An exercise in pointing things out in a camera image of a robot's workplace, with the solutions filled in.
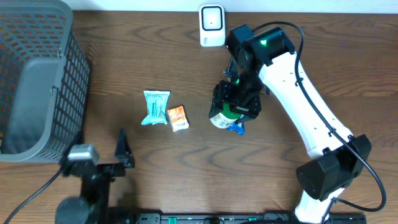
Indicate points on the grey plastic mesh basket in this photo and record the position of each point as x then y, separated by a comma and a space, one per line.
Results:
45, 77

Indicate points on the orange tissue pack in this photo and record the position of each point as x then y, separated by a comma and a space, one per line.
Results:
178, 119

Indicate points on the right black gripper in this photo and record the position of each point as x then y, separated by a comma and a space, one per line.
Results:
222, 93

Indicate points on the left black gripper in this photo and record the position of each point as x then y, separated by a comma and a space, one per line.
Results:
107, 174

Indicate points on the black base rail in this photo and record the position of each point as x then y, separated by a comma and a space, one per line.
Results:
155, 218

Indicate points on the white barcode scanner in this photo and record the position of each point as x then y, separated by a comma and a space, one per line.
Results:
212, 25

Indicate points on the blue snack bar wrapper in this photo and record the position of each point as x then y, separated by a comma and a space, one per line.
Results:
237, 128

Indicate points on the green lid jar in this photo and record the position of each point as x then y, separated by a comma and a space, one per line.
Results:
225, 118

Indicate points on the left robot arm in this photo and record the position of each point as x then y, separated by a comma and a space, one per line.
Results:
92, 205

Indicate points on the teal wet wipes pack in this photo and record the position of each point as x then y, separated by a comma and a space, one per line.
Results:
156, 106

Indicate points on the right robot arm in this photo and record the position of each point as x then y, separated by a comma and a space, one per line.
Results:
264, 59

